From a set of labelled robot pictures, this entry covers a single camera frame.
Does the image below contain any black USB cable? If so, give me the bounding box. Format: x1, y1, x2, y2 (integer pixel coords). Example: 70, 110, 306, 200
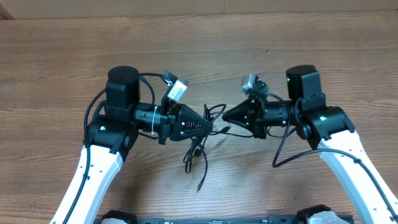
196, 124, 254, 192
182, 103, 227, 174

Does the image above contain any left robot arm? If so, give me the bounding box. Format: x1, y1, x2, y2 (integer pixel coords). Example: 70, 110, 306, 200
51, 65, 213, 223

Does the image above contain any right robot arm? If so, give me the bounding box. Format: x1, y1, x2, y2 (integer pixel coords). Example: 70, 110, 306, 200
222, 65, 397, 223

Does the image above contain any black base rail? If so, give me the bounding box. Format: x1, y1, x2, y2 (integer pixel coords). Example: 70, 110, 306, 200
99, 203, 355, 224

